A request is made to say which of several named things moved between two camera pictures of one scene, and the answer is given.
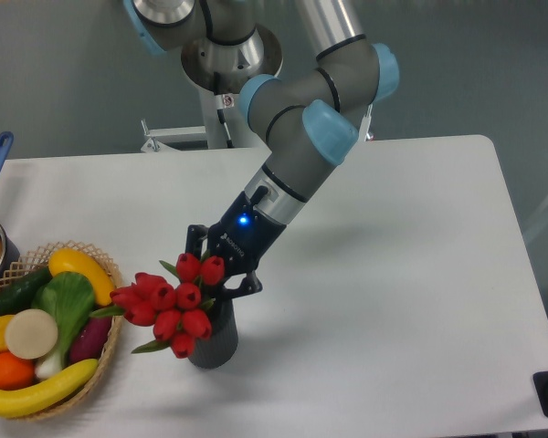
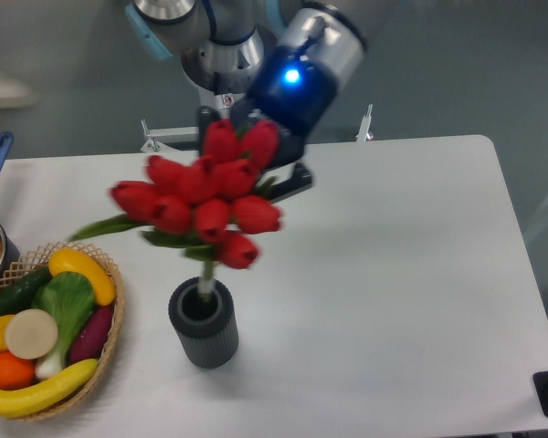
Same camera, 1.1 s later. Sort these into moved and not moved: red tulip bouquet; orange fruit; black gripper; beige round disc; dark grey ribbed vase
Moved: black gripper; red tulip bouquet
Not moved: dark grey ribbed vase; beige round disc; orange fruit
